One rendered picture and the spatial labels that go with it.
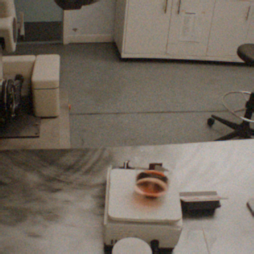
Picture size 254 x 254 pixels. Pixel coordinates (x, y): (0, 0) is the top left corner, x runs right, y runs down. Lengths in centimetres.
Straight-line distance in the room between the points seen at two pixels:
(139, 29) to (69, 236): 253
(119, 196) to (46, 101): 105
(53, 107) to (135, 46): 162
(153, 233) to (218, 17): 278
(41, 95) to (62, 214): 96
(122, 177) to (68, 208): 13
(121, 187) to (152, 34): 253
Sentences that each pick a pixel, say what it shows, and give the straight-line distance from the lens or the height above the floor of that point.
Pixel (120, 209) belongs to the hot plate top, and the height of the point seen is 84.
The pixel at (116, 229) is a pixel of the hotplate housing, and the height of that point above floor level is 81.
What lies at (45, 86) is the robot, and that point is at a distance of 152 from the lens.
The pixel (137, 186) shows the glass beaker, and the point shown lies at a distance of 53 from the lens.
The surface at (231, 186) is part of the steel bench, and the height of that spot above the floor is 75.
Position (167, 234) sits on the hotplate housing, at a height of 80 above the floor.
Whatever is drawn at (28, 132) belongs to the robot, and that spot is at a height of 38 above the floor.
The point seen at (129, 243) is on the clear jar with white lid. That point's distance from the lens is 51.
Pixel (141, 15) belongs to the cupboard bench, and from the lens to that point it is 296.
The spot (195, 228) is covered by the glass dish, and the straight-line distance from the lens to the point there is 65.
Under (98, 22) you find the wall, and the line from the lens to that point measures 353.
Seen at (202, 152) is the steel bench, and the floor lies 75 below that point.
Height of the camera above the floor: 124
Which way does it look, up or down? 33 degrees down
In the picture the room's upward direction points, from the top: 6 degrees clockwise
